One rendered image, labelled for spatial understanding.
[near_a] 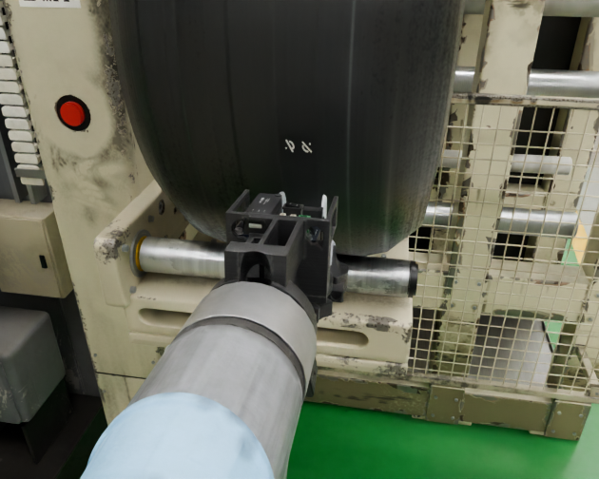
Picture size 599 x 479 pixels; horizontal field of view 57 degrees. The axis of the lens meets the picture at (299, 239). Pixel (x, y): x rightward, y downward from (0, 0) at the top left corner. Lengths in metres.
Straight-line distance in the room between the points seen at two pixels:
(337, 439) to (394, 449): 0.16
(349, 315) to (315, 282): 0.28
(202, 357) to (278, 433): 0.05
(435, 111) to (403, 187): 0.07
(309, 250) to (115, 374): 0.66
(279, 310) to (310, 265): 0.09
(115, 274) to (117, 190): 0.13
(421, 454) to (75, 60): 1.32
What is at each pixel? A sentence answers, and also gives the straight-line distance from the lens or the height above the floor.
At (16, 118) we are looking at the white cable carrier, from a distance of 0.82.
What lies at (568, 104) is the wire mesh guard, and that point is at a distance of 1.09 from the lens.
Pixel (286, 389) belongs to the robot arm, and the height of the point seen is 1.08.
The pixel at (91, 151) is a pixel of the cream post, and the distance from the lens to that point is 0.76.
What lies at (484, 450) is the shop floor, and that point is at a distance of 1.71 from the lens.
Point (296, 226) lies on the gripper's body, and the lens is 0.35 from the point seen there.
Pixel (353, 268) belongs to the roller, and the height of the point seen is 0.92.
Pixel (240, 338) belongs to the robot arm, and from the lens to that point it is 0.26.
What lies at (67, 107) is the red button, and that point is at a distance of 0.75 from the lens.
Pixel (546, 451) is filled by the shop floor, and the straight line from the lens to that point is 1.76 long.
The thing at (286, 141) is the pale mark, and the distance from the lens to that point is 0.46.
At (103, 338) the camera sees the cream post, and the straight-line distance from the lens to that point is 0.94.
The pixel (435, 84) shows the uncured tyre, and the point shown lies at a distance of 0.46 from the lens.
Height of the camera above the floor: 1.27
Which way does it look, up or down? 30 degrees down
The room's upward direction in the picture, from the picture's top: straight up
